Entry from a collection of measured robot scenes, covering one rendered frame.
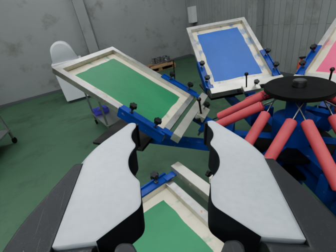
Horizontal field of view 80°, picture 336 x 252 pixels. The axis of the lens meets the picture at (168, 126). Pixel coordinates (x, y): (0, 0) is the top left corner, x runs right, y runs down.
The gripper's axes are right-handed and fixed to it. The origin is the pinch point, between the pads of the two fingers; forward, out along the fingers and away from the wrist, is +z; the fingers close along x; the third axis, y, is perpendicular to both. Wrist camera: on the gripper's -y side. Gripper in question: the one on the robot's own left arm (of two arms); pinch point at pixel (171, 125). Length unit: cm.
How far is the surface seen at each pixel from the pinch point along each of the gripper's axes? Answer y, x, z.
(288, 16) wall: 8, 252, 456
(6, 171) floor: 202, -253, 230
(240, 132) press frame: 59, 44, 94
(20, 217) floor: 192, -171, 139
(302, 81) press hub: 24, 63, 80
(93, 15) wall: -3, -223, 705
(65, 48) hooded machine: 65, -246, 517
